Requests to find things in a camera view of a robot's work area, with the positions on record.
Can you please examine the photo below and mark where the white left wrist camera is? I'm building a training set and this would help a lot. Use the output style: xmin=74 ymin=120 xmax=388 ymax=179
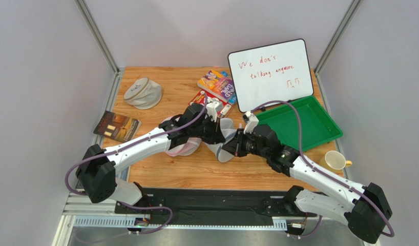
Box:
xmin=205 ymin=101 xmax=224 ymax=122

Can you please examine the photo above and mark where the aluminium frame rail left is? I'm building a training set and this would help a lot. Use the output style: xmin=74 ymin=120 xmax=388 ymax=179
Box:
xmin=74 ymin=0 xmax=125 ymax=157

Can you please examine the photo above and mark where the yellow cup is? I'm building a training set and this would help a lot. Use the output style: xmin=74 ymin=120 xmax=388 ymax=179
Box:
xmin=319 ymin=151 xmax=353 ymax=172

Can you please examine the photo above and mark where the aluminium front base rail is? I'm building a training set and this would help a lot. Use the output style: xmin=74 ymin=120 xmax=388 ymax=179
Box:
xmin=51 ymin=191 xmax=381 ymax=246

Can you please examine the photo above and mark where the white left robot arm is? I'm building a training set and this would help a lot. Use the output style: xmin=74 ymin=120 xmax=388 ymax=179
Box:
xmin=75 ymin=102 xmax=225 ymax=205

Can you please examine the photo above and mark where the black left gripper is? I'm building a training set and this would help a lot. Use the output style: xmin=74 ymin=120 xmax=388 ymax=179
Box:
xmin=189 ymin=115 xmax=226 ymax=145

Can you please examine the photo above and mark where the green plastic tray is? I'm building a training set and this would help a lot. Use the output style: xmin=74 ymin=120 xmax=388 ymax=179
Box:
xmin=250 ymin=96 xmax=343 ymax=152

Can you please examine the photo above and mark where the aluminium frame rail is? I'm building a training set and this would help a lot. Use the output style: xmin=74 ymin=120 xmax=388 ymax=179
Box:
xmin=314 ymin=0 xmax=363 ymax=197
xmin=74 ymin=0 xmax=125 ymax=157

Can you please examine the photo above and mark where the Roald Dahl colourful book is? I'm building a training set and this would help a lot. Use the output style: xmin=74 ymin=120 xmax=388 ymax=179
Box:
xmin=197 ymin=70 xmax=236 ymax=103

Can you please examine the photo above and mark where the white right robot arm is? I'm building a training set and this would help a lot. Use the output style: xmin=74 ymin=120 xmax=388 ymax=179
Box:
xmin=222 ymin=125 xmax=392 ymax=244

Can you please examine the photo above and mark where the Kate DiCamillo dark book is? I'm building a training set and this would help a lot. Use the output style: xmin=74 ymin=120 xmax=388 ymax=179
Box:
xmin=93 ymin=111 xmax=141 ymax=142

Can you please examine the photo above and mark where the pink-rimmed mesh laundry bag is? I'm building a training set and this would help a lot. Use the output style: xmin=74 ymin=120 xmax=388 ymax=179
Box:
xmin=161 ymin=116 xmax=202 ymax=157

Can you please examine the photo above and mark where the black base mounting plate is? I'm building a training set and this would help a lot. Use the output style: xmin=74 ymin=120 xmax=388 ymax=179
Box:
xmin=114 ymin=187 xmax=319 ymax=227

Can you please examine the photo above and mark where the aluminium frame rail right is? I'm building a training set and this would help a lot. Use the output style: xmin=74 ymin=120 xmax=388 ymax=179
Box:
xmin=314 ymin=0 xmax=363 ymax=197

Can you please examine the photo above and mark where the dark blue hardcover book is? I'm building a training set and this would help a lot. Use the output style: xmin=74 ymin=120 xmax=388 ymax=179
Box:
xmin=75 ymin=167 xmax=130 ymax=191

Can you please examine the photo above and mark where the whiteboard with red writing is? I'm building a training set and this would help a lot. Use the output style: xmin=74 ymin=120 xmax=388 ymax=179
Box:
xmin=227 ymin=38 xmax=313 ymax=112

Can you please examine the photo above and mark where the beige mesh laundry bag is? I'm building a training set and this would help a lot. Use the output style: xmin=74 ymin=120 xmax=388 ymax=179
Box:
xmin=123 ymin=77 xmax=162 ymax=110

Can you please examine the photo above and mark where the white mesh laundry bag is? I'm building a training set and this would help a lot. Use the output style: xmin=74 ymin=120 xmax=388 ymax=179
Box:
xmin=205 ymin=118 xmax=237 ymax=162

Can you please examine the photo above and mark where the red comic paperback book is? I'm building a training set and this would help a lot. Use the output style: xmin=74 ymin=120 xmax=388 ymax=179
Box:
xmin=189 ymin=89 xmax=233 ymax=118

